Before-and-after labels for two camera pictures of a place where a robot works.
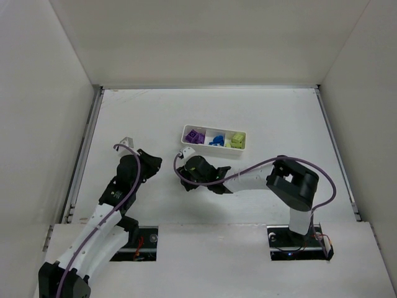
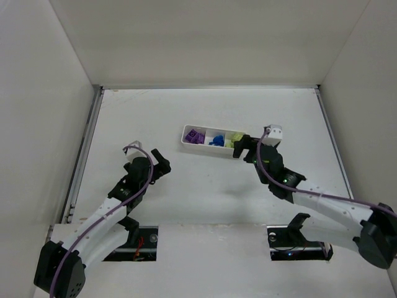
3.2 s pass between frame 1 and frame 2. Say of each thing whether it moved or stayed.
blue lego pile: stayed
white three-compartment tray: stayed
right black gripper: moved
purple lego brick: stayed
